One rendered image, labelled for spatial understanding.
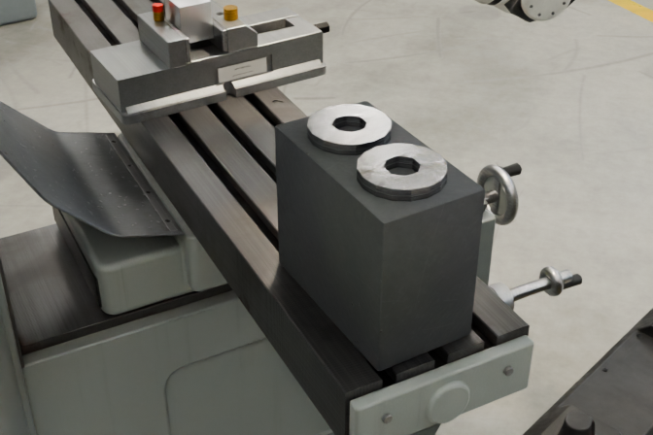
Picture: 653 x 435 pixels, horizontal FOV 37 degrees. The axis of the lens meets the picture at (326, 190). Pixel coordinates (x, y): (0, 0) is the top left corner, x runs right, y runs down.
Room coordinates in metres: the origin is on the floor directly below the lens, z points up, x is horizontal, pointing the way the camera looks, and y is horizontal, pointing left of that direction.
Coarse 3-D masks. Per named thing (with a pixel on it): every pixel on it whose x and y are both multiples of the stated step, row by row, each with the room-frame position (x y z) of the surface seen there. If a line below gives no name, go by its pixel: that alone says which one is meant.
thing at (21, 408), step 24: (0, 264) 1.01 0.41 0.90; (0, 288) 0.99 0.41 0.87; (0, 312) 0.99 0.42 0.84; (0, 336) 0.97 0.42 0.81; (0, 360) 0.96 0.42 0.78; (0, 384) 0.95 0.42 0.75; (24, 384) 1.00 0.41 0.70; (0, 408) 0.94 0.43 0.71; (24, 408) 0.99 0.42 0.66; (0, 432) 0.94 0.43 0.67; (24, 432) 0.97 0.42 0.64
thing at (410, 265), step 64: (320, 128) 0.91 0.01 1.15; (384, 128) 0.91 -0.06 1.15; (320, 192) 0.86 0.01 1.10; (384, 192) 0.80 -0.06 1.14; (448, 192) 0.81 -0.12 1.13; (320, 256) 0.86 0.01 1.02; (384, 256) 0.76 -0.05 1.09; (448, 256) 0.79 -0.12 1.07; (384, 320) 0.76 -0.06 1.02; (448, 320) 0.80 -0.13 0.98
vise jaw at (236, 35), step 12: (216, 12) 1.45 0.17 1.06; (216, 24) 1.40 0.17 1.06; (228, 24) 1.40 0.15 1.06; (240, 24) 1.40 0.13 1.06; (216, 36) 1.40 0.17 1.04; (228, 36) 1.38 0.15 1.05; (240, 36) 1.39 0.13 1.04; (252, 36) 1.40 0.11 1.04; (228, 48) 1.38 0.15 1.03; (240, 48) 1.39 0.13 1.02
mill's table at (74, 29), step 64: (64, 0) 1.77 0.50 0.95; (128, 0) 1.77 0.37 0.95; (128, 128) 1.36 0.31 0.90; (192, 128) 1.27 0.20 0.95; (256, 128) 1.27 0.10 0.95; (192, 192) 1.10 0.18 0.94; (256, 192) 1.10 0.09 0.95; (256, 256) 0.96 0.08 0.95; (256, 320) 0.93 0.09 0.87; (320, 320) 0.84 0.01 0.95; (512, 320) 0.84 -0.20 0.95; (320, 384) 0.78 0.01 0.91; (384, 384) 0.76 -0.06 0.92; (448, 384) 0.76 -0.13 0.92; (512, 384) 0.80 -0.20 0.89
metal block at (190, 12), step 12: (168, 0) 1.41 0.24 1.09; (180, 0) 1.41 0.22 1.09; (192, 0) 1.41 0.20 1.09; (204, 0) 1.41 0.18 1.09; (168, 12) 1.42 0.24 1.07; (180, 12) 1.38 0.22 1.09; (192, 12) 1.39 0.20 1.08; (204, 12) 1.40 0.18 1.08; (180, 24) 1.38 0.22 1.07; (192, 24) 1.39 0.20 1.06; (204, 24) 1.40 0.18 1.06; (192, 36) 1.39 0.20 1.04; (204, 36) 1.40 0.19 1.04
